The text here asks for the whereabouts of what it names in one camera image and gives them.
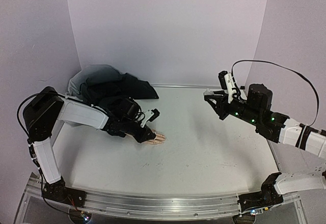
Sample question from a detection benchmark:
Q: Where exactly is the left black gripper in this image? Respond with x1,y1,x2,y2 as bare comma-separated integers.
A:
121,118,156,144

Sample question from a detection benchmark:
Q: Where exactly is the clear nail polish bottle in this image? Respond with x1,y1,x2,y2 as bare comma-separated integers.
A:
203,89,214,96

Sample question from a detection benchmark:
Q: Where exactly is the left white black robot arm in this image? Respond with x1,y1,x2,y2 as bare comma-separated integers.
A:
16,87,165,202

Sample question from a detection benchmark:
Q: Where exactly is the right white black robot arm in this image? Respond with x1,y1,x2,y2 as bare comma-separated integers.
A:
204,84,325,195

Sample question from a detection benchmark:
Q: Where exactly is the mannequin hand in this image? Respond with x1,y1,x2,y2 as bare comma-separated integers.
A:
140,130,166,145

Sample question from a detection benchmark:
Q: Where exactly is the black grey jacket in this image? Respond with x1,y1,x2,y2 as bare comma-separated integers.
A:
67,65,159,122

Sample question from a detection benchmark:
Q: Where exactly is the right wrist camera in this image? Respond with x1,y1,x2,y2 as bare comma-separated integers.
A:
219,71,242,104

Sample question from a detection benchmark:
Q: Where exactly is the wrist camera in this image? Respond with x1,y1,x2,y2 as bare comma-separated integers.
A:
140,108,160,128
219,71,242,104

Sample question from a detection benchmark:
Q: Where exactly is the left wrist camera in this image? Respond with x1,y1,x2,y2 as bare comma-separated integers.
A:
140,108,160,128

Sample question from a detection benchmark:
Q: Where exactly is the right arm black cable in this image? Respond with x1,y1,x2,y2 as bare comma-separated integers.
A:
230,60,319,127

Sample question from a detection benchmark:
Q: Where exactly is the aluminium front rail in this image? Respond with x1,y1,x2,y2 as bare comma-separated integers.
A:
20,177,301,220

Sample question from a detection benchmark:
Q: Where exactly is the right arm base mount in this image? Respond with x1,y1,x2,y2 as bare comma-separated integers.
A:
237,172,284,212

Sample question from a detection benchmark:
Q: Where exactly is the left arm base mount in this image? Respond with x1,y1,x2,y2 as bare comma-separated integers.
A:
42,177,86,207

